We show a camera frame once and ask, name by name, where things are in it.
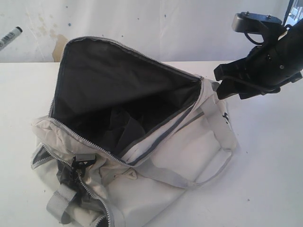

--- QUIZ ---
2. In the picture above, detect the black capped white marker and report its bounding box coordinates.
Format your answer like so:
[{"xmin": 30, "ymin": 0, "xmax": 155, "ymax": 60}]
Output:
[{"xmin": 0, "ymin": 26, "xmax": 23, "ymax": 50}]

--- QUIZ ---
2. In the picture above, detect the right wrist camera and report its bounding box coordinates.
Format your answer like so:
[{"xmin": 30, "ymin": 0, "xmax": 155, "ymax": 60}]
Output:
[{"xmin": 232, "ymin": 11, "xmax": 286, "ymax": 45}]

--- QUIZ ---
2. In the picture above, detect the white fabric backpack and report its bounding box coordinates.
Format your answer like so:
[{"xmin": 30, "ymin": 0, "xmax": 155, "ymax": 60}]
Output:
[{"xmin": 31, "ymin": 36, "xmax": 237, "ymax": 227}]

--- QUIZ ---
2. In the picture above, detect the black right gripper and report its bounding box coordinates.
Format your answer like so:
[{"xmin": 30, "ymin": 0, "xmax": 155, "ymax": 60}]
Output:
[{"xmin": 214, "ymin": 20, "xmax": 303, "ymax": 100}]

